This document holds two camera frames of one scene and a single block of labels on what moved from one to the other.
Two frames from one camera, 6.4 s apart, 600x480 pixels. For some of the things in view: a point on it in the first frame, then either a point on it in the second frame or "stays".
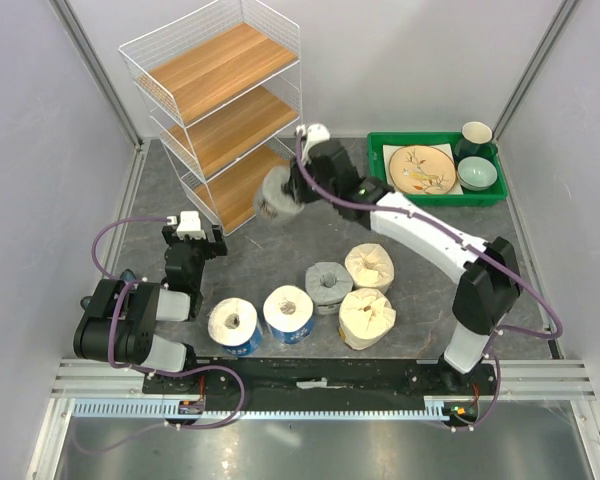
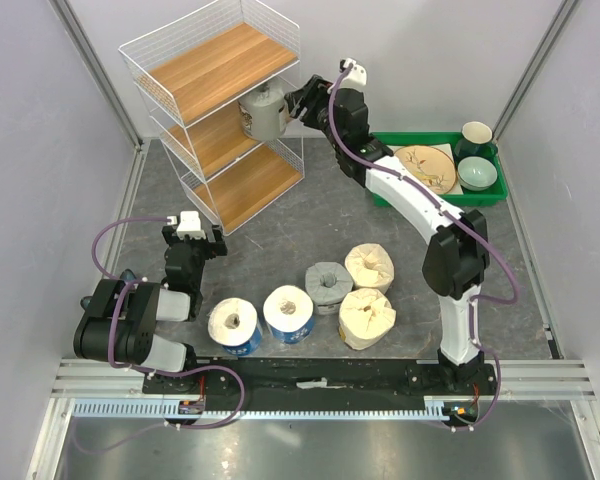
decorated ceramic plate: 423,170 stays
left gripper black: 213,249 -> 213,249
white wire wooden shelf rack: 223,87 stays
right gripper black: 295,186 -> 313,93
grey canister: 326,284 stays
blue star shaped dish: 128,276 stays
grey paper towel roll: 270,199 -> 264,116
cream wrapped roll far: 370,266 stays
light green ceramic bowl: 476,173 stays
